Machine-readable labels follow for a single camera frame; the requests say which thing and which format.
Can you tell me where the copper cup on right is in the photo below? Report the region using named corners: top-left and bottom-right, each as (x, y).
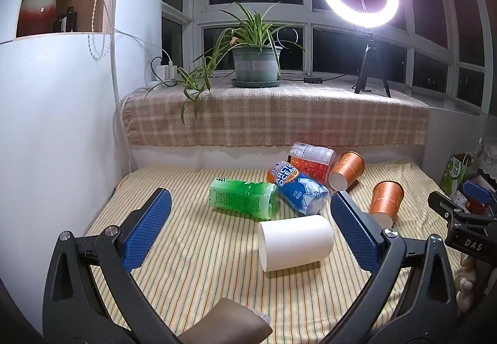
top-left (369, 181), bottom-right (404, 229)

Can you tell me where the white paper cup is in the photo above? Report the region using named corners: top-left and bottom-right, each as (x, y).
top-left (257, 215), bottom-right (335, 273)

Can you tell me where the copper cup near sill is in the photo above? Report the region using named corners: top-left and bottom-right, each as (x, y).
top-left (329, 152), bottom-right (366, 191)

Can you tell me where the orange white bottle cup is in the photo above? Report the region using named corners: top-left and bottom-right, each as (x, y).
top-left (287, 142), bottom-right (336, 185)

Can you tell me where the green plastic bottle cup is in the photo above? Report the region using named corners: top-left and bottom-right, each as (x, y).
top-left (209, 178), bottom-right (278, 220)

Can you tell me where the striped yellow table cloth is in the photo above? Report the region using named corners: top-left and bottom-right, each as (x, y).
top-left (82, 159), bottom-right (463, 344)

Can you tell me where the brown tan object bottom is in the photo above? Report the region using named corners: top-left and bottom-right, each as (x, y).
top-left (178, 298), bottom-right (273, 344)

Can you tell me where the green white paper bag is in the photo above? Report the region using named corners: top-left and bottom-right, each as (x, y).
top-left (440, 152), bottom-right (474, 198)

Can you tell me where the white lace cloth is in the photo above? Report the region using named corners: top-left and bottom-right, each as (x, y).
top-left (475, 138), bottom-right (497, 180)

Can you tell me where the black tripod stand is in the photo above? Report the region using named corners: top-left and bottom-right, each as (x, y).
top-left (353, 30), bottom-right (391, 97)

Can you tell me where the white power adapter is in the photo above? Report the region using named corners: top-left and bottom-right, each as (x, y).
top-left (157, 65), bottom-right (178, 82)

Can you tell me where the black bottle on shelf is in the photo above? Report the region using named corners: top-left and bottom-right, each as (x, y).
top-left (53, 6), bottom-right (78, 33)

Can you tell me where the spider plant in green pot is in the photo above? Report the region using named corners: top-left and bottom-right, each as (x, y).
top-left (151, 2), bottom-right (305, 123)

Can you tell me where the white charging cable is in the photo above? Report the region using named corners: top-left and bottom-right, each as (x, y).
top-left (75, 0), bottom-right (172, 174)

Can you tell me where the black inline cable switch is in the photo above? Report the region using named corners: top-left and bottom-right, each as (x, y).
top-left (303, 77), bottom-right (323, 84)

